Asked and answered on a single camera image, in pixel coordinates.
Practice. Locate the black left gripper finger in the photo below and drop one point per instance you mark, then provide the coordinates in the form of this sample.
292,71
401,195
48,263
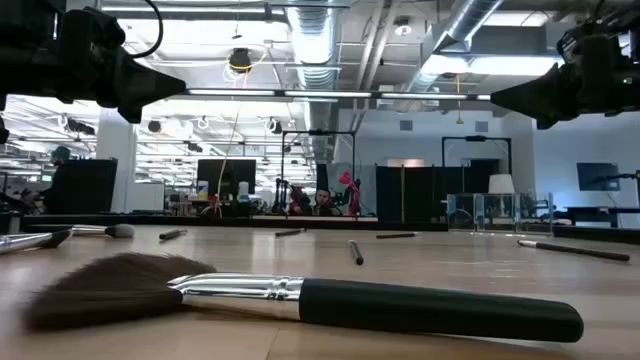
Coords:
145,87

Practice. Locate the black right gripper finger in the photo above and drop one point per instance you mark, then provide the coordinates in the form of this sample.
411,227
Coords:
540,97

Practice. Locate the clear acrylic organizer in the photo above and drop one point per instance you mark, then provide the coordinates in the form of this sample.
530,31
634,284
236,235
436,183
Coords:
500,215

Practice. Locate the round grey-bristle makeup brush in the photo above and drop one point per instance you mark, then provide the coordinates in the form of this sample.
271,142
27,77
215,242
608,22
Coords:
120,231

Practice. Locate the short black cosmetic pencil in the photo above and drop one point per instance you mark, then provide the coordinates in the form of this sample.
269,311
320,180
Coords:
172,234

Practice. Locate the thin white-tipped makeup brush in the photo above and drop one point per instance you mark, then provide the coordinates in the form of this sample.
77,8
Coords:
575,250

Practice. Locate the angled makeup brush silver ferrule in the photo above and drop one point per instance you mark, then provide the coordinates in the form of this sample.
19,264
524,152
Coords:
25,241

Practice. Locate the large fan makeup brush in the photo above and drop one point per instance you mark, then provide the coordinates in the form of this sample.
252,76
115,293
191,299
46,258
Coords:
425,310

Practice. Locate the red background robot arm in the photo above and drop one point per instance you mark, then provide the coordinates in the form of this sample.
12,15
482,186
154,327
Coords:
352,192

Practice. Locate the dark monitor on arm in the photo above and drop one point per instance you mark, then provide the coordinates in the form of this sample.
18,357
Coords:
597,176

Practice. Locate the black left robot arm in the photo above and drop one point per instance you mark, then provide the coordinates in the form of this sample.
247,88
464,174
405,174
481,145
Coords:
25,50

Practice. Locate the person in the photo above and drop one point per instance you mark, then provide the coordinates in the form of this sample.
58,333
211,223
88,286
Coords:
323,202
60,156

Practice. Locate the white shade table lamp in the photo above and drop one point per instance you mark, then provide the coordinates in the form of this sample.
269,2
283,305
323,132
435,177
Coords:
501,184

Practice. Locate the black ceiling device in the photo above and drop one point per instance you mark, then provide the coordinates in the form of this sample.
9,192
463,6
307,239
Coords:
240,59

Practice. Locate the black partition panel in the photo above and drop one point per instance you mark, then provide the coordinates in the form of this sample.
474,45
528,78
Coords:
92,187

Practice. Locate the white wipes canister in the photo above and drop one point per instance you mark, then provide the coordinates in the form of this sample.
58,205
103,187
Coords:
203,191

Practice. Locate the black desk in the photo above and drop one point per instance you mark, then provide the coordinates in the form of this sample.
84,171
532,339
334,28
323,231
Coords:
600,210

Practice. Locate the black desk monitor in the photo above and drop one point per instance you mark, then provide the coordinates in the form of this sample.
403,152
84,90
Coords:
235,172

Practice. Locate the white plastic container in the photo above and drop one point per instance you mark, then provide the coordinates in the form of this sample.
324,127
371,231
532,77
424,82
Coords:
243,192

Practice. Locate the white ceiling sensor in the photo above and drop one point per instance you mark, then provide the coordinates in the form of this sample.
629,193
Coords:
403,29

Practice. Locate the long LED light bar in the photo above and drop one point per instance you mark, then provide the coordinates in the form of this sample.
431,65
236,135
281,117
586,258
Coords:
325,94

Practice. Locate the black grey-tipped cosmetic pencil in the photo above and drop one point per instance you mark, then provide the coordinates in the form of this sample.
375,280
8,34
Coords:
356,252

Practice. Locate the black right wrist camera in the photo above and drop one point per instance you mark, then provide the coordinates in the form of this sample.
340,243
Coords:
585,42

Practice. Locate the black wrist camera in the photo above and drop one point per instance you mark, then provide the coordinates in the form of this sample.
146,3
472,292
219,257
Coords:
95,27
585,42

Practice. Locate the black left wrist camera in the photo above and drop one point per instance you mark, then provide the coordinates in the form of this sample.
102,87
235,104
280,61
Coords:
95,27

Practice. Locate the grey wall vent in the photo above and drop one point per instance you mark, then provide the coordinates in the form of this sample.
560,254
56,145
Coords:
481,126
406,125

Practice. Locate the silver smooth ventilation duct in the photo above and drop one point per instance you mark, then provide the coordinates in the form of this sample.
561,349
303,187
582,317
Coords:
470,15

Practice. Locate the black table frame rail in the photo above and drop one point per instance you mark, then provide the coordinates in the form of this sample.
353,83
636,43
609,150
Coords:
200,221

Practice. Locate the black folding partition wall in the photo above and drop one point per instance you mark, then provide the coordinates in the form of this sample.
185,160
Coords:
420,195

